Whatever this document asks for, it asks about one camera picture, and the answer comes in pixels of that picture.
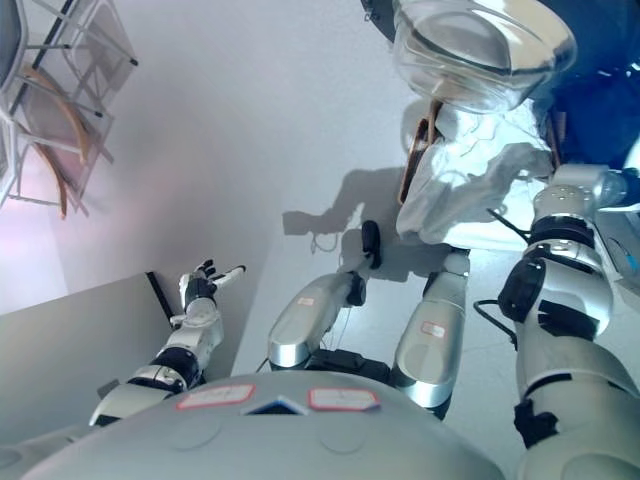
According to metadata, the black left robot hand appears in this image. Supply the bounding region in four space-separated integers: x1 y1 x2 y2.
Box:
177 259 248 310

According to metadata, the round glass washing machine door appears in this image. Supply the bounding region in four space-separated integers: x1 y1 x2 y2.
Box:
359 0 579 117

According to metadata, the black edge strip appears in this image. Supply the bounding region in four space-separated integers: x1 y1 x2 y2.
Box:
144 271 176 326

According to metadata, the red-bordered white label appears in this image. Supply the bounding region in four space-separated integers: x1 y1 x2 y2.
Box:
307 386 377 412
177 382 257 411

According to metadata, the silver left robot leg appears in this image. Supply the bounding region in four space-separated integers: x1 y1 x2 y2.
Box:
267 271 369 372

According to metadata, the silver robot leg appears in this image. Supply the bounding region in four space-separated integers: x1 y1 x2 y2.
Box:
267 271 369 372
389 249 472 419

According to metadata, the silver robot torso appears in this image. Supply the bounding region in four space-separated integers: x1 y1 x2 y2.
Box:
19 349 521 480

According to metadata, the black left robot foot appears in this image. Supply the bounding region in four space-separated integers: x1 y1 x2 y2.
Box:
360 219 384 269

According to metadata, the curved wooden chair part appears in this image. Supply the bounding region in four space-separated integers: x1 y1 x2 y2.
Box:
22 64 99 220

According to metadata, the silver right robot leg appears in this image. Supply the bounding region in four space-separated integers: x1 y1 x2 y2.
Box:
389 249 472 419

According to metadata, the white garment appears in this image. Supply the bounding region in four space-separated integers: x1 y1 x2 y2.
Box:
433 105 554 204

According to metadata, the white metal frame chair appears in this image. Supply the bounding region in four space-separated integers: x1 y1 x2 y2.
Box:
0 0 140 219

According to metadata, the wooden frame laundry basket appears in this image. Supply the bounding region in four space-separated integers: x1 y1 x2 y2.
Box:
397 97 569 246

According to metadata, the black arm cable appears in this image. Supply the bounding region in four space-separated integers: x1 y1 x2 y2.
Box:
473 208 533 352

